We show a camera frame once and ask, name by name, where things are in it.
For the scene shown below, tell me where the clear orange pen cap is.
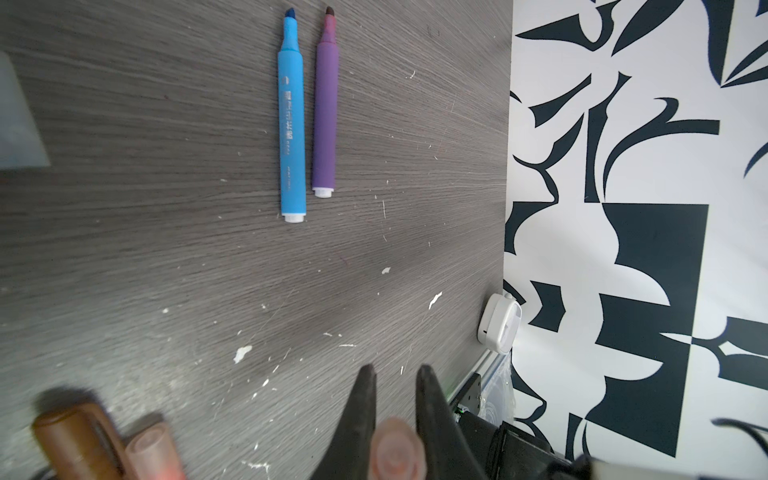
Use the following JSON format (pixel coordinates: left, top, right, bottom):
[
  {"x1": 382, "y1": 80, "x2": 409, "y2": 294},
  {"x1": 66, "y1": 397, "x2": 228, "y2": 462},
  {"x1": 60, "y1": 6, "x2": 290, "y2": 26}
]
[{"x1": 367, "y1": 417, "x2": 427, "y2": 480}]

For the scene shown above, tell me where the purple marker pen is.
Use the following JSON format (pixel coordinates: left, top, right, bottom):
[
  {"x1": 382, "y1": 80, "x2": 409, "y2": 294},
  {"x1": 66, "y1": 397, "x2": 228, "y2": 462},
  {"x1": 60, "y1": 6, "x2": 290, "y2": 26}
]
[{"x1": 312, "y1": 6, "x2": 340, "y2": 199}]

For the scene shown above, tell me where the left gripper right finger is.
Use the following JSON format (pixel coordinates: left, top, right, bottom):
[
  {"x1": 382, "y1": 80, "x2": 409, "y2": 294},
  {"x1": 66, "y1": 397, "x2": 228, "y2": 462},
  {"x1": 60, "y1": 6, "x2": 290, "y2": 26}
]
[{"x1": 415, "y1": 364, "x2": 487, "y2": 479}]

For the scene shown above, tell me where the pink-red marker pen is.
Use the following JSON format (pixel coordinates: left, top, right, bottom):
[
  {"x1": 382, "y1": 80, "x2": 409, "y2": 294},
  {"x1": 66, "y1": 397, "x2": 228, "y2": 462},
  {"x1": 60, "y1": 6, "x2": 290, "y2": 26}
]
[{"x1": 126, "y1": 422, "x2": 186, "y2": 480}]

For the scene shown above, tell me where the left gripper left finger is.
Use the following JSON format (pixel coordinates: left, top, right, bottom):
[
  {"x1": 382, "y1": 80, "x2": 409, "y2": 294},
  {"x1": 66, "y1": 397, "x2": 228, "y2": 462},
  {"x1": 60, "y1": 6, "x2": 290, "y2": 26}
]
[{"x1": 310, "y1": 364, "x2": 377, "y2": 480}]

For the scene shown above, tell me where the blue marker pen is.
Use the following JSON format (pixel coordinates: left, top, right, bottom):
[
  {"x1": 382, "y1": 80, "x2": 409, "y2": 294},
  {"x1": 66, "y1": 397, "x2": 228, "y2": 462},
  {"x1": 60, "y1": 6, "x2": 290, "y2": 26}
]
[{"x1": 277, "y1": 8, "x2": 307, "y2": 224}]

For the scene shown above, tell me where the brown cap pink pen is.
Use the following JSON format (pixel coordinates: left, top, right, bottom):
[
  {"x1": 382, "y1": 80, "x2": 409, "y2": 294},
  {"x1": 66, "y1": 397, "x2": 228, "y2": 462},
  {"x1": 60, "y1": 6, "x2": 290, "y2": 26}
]
[{"x1": 31, "y1": 403, "x2": 134, "y2": 480}]

